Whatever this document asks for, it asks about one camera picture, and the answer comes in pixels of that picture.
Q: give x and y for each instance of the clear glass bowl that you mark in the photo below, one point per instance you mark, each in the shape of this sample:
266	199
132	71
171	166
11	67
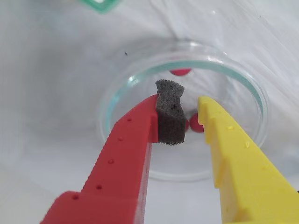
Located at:
177	163

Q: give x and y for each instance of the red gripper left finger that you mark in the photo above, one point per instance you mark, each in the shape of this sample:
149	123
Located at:
121	163

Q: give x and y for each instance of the red ball pill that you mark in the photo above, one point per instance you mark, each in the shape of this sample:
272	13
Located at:
180	72
195	123
187	124

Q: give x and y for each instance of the green-lidded weekly pill organizer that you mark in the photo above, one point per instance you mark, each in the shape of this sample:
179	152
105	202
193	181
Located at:
100	8

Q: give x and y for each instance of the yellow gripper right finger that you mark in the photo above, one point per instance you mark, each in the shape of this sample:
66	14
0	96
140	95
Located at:
245	175

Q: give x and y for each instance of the pale grey tablecloth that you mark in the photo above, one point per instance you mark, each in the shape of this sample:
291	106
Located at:
46	116

